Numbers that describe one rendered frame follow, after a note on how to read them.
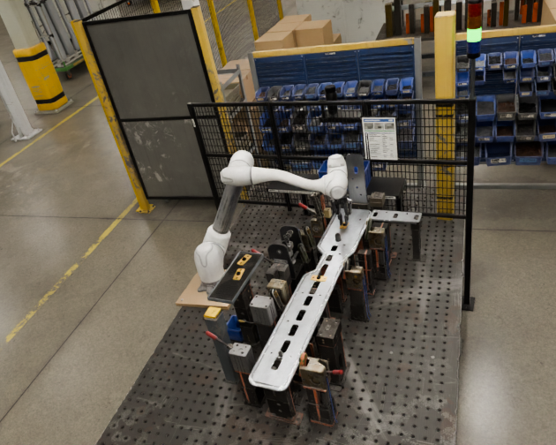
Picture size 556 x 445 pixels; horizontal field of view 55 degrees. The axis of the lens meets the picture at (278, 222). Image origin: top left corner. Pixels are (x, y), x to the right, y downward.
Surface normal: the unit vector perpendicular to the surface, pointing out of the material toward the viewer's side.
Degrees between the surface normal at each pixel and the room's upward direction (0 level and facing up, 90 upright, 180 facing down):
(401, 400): 0
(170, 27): 89
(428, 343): 0
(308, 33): 90
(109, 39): 89
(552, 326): 0
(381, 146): 90
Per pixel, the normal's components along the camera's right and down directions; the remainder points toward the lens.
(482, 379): -0.18, -0.82
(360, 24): -0.29, 0.57
